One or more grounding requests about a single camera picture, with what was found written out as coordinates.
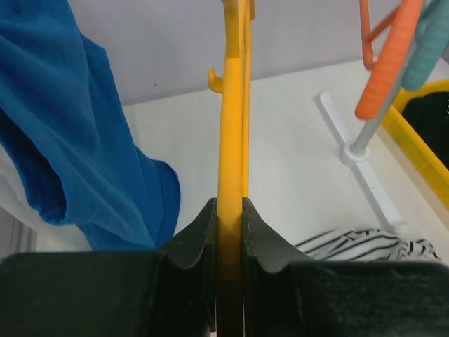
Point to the teal hanger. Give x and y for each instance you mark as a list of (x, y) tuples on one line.
[(431, 41)]

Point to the orange hanger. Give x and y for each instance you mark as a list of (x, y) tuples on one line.
[(385, 68)]

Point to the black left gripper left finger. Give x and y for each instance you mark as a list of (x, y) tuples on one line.
[(165, 292)]

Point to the plain black garment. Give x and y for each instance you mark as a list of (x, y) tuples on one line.
[(428, 116)]

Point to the yellow hanger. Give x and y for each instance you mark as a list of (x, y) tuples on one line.
[(234, 148)]

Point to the yellow plastic bin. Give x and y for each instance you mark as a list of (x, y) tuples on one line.
[(412, 145)]

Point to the white black-striped tank top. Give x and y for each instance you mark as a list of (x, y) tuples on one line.
[(366, 245)]

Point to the white clothes rack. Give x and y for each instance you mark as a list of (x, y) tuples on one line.
[(354, 152)]

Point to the blue tank top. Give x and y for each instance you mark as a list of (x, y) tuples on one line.
[(63, 126)]

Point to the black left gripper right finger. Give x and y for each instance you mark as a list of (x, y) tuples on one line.
[(286, 293)]

